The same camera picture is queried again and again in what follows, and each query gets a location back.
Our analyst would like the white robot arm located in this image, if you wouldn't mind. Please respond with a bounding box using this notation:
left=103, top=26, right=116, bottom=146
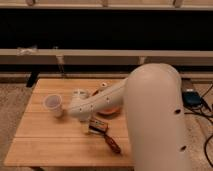
left=67, top=63, right=192, bottom=171

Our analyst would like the orange ceramic bowl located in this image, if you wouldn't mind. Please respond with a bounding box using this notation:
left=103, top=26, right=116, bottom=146
left=91, top=88, right=123, bottom=116

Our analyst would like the translucent plastic cup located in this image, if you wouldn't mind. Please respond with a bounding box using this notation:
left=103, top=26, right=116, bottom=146
left=43, top=94, right=63, bottom=118

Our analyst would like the wooden table board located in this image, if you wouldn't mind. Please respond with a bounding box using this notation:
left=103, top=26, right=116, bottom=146
left=4, top=79, right=133, bottom=167

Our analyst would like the black power box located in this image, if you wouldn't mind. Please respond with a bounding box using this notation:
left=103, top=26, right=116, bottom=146
left=182, top=79, right=202, bottom=107

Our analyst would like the black cable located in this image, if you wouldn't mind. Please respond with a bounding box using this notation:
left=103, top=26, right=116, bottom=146
left=183, top=83, right=213, bottom=163

